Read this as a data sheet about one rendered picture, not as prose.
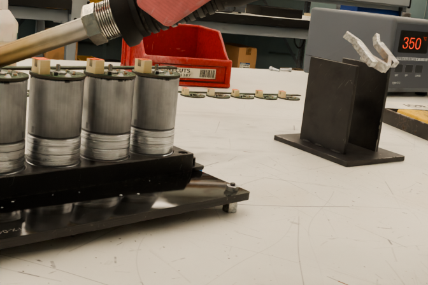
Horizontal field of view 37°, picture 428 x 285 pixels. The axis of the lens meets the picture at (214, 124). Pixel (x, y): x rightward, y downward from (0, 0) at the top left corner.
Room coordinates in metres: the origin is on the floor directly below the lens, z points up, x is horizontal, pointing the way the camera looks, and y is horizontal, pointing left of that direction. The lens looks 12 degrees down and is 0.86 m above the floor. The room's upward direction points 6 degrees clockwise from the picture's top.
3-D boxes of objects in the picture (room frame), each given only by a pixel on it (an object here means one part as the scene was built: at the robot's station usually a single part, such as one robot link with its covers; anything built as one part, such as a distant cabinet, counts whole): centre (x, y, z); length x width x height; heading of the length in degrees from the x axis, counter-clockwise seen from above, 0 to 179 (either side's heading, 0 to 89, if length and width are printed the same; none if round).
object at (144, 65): (0.32, 0.04, 0.82); 0.01 x 0.01 x 0.01; 43
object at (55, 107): (0.29, 0.07, 0.79); 0.02 x 0.02 x 0.05
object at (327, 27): (0.87, -0.20, 0.80); 0.15 x 0.12 x 0.10; 34
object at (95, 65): (0.30, 0.06, 0.82); 0.01 x 0.01 x 0.01; 43
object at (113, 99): (0.31, 0.05, 0.79); 0.02 x 0.02 x 0.05
